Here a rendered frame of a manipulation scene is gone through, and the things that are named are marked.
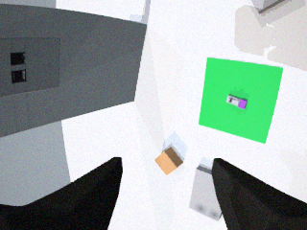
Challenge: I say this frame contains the white flat rectangular block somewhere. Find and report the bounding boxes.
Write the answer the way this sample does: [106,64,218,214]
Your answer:
[189,166,223,221]
[250,0,285,14]

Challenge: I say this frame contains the green square zone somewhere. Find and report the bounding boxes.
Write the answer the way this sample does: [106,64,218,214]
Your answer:
[199,57,283,145]

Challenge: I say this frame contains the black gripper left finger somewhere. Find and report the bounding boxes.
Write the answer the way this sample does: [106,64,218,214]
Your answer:
[0,156,123,230]

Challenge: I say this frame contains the grey panel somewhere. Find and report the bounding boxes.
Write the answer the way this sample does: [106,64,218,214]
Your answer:
[0,4,147,138]

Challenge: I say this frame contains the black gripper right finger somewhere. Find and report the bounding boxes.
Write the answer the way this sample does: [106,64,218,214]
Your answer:
[212,157,307,230]

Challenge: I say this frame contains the tan block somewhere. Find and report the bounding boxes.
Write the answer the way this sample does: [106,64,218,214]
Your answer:
[154,147,183,176]

